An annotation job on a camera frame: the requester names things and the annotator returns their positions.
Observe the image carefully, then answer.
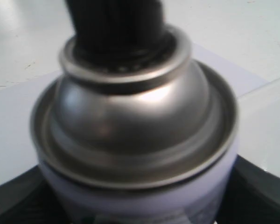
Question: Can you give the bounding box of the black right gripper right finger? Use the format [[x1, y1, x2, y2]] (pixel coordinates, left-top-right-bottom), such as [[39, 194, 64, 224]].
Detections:
[[216, 156, 280, 224]]

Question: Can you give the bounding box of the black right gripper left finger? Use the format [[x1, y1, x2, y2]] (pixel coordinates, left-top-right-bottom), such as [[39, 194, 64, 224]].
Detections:
[[0, 167, 68, 224]]

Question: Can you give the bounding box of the white spray paint can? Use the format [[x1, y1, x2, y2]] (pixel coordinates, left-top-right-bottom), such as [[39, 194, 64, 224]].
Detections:
[[30, 0, 238, 224]]

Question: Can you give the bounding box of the white paper sheet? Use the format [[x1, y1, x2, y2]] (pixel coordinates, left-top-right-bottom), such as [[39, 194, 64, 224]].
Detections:
[[0, 43, 269, 164]]

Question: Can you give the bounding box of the white rectangular plastic tray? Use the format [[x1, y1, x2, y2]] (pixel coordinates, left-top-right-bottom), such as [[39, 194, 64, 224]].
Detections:
[[239, 78, 280, 177]]

